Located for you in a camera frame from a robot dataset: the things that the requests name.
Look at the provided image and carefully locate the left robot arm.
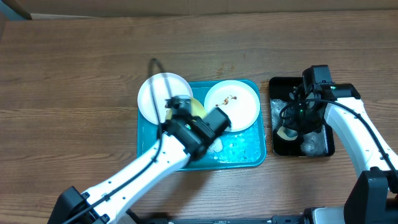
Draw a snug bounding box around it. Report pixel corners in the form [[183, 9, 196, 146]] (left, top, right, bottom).
[[49, 95, 231, 223]]

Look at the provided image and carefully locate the white plate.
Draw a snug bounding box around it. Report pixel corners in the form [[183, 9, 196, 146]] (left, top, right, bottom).
[[203, 80, 260, 132], [137, 73, 193, 124]]

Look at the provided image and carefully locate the black rectangular water tray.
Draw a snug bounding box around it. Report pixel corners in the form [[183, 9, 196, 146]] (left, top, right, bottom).
[[269, 77, 335, 157]]

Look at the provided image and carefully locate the teal plastic tray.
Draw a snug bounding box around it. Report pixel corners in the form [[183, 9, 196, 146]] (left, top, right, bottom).
[[136, 79, 267, 171]]

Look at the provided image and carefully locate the white plate right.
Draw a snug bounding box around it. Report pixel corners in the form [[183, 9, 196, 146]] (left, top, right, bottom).
[[203, 80, 260, 132]]

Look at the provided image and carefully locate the yellow green sponge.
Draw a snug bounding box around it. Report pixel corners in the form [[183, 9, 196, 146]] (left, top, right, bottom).
[[277, 126, 299, 141]]

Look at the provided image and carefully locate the light green plate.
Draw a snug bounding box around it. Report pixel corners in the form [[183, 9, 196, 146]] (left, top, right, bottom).
[[165, 97, 206, 120]]

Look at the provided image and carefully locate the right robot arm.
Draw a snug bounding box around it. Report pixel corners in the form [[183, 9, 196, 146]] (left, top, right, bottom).
[[277, 65, 397, 223]]

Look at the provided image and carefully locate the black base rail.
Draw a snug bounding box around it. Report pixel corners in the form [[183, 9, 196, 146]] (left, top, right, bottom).
[[124, 213, 346, 224]]

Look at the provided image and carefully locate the white plate left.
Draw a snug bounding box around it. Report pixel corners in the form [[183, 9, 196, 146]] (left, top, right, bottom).
[[137, 73, 193, 124]]

